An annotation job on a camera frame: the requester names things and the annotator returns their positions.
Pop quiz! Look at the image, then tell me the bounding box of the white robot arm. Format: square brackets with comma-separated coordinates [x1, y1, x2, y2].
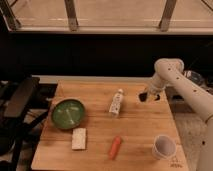
[139, 58, 213, 171]

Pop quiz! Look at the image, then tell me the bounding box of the white ceramic cup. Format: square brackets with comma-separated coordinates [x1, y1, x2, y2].
[152, 135, 177, 159]

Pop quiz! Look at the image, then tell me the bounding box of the green ceramic bowl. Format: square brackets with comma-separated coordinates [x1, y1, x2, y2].
[51, 99, 85, 130]

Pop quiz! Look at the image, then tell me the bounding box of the white plastic bottle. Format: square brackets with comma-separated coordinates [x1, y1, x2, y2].
[109, 89, 124, 117]

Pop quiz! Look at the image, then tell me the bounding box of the orange carrot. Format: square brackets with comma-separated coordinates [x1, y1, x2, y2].
[109, 136, 122, 160]

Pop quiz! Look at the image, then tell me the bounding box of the white sponge block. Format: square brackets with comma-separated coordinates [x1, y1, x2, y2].
[72, 128, 86, 150]

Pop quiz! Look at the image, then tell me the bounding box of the black chair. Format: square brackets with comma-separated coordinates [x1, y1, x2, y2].
[0, 77, 48, 171]

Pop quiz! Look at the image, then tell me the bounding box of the metal window frame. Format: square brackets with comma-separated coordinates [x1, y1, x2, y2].
[0, 0, 213, 35]

